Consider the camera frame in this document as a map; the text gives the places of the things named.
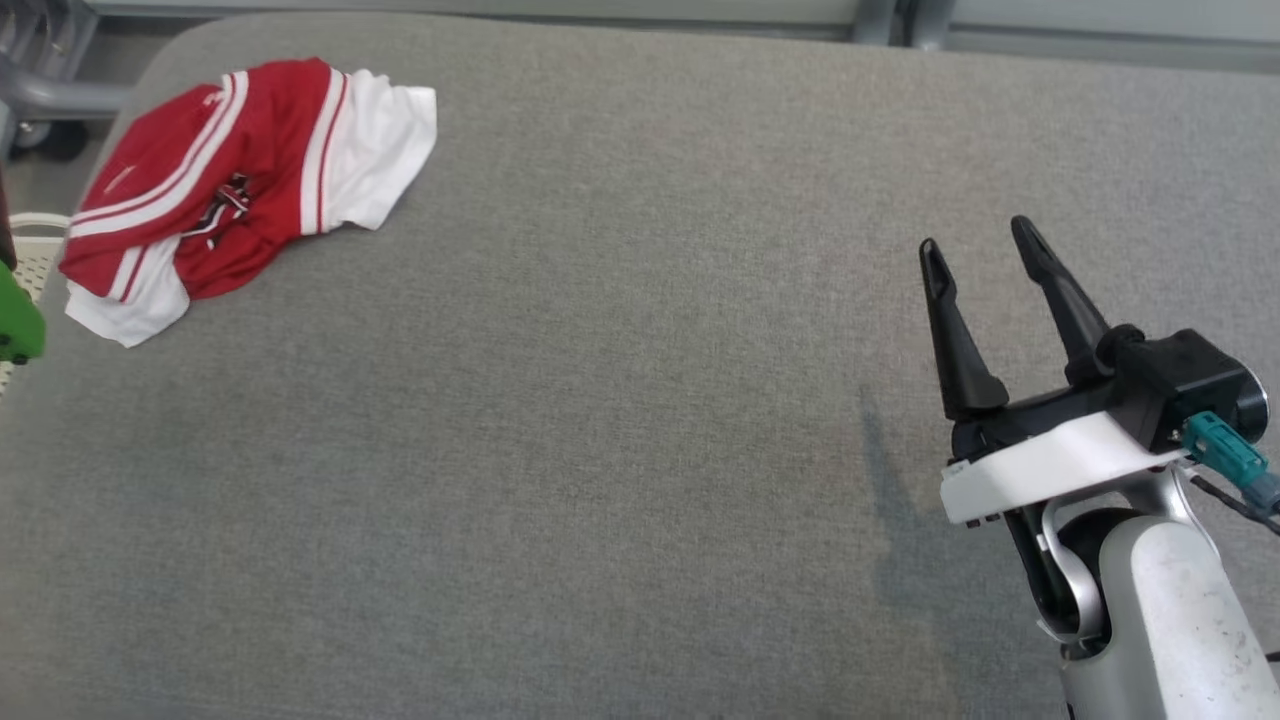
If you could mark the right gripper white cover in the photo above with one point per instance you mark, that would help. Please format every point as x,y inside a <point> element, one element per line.
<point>1050,465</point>

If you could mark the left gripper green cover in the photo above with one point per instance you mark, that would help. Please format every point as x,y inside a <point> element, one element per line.
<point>20,325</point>

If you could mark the red basketball jersey white sleeves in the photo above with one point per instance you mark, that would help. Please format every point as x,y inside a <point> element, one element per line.
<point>270,130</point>

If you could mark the white perforated laundry basket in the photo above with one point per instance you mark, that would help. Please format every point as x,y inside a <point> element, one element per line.
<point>40,262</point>

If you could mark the black caster wheel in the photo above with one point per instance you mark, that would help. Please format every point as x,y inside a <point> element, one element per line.
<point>55,142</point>

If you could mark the grey fabric sofa cushion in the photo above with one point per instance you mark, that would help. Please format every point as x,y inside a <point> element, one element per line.
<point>600,400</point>

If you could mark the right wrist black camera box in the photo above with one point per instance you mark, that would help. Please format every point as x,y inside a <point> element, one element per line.
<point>1190,375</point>

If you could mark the grey rounded partition post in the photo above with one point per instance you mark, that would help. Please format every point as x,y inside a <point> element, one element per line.
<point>932,22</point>
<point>875,20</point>

